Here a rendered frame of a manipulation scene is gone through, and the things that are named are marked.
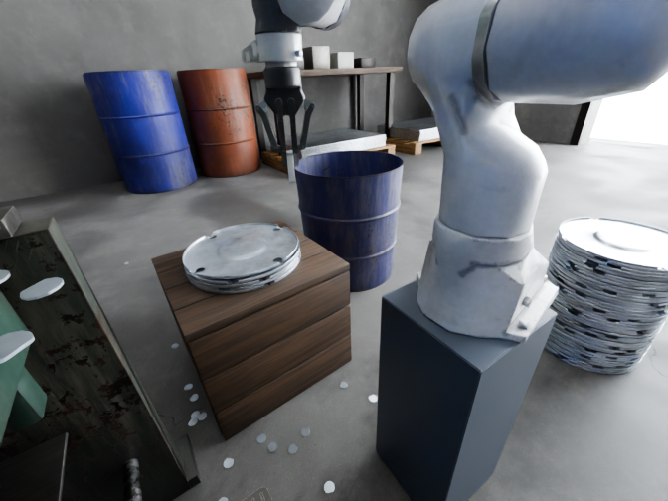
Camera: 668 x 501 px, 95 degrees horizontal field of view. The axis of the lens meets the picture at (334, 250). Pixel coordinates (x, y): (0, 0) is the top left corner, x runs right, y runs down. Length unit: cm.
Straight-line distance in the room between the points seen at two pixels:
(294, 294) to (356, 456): 40
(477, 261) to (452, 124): 16
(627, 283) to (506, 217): 65
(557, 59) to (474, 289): 25
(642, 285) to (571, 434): 39
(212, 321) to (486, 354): 49
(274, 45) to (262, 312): 53
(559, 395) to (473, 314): 66
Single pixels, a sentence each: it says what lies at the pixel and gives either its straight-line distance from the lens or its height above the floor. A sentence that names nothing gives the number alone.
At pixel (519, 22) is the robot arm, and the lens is 35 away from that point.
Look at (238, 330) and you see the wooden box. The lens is 69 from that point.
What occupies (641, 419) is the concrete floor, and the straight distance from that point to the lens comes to 114.
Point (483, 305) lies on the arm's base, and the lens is 44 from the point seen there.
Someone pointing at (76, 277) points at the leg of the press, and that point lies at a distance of 52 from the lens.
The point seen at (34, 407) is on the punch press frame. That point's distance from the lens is 50.
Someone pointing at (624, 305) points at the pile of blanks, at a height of 24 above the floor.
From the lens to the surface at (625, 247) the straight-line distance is 107.
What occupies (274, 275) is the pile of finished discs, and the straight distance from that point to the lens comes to 72.
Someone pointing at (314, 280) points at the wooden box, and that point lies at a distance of 73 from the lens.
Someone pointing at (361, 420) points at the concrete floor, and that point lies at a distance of 89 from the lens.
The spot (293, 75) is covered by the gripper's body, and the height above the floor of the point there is 77.
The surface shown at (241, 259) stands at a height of 39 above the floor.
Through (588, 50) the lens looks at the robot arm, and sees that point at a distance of 33.
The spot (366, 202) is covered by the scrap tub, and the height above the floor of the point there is 39.
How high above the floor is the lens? 76
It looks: 29 degrees down
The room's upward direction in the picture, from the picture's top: 3 degrees counter-clockwise
